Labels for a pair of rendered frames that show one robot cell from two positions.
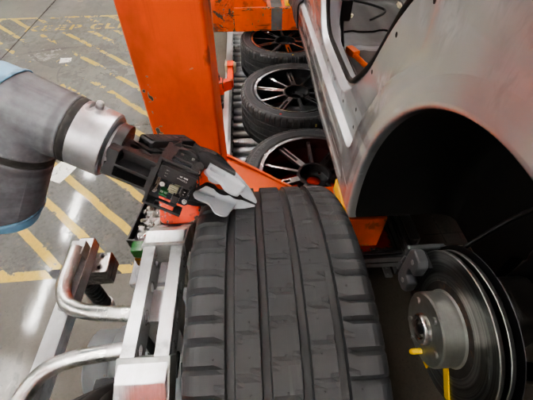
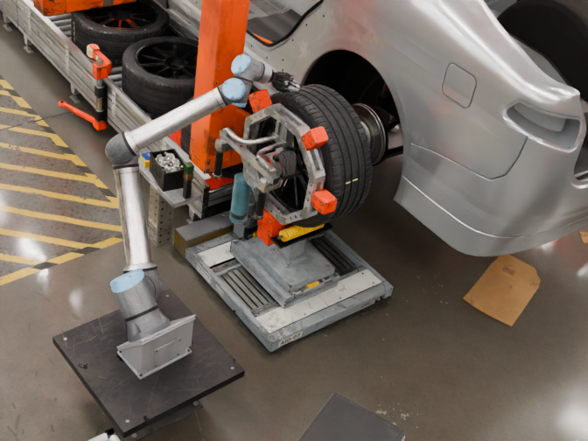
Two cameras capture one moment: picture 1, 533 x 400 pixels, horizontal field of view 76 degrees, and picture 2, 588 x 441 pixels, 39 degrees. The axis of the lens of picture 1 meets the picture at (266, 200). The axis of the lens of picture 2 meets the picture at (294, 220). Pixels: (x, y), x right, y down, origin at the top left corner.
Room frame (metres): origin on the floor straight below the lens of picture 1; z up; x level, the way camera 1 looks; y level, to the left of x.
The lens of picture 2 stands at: (-2.27, 2.17, 3.04)
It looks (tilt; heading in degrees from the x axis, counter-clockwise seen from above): 38 degrees down; 319
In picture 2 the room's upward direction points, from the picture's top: 11 degrees clockwise
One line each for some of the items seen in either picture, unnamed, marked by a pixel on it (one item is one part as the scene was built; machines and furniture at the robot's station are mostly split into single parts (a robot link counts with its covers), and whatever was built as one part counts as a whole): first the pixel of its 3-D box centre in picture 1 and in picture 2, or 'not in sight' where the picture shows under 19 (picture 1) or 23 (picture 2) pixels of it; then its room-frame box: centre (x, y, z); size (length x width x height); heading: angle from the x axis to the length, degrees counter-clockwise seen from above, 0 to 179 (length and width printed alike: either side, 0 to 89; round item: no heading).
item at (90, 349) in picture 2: not in sight; (147, 375); (-0.12, 0.98, 0.15); 0.60 x 0.60 x 0.30; 5
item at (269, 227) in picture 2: not in sight; (276, 223); (0.22, 0.12, 0.48); 0.16 x 0.12 x 0.17; 93
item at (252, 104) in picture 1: (295, 105); (174, 75); (1.85, -0.18, 0.39); 0.66 x 0.66 x 0.24
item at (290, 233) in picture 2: not in sight; (302, 228); (0.11, 0.05, 0.51); 0.29 x 0.06 x 0.06; 93
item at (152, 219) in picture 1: (157, 228); (168, 169); (0.80, 0.42, 0.51); 0.20 x 0.14 x 0.13; 174
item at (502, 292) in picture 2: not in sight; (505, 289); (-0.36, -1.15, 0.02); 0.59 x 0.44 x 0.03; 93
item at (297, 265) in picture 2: not in sight; (292, 240); (0.23, -0.02, 0.32); 0.40 x 0.30 x 0.28; 3
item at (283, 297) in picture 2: not in sight; (283, 263); (0.26, -0.01, 0.13); 0.50 x 0.36 x 0.10; 3
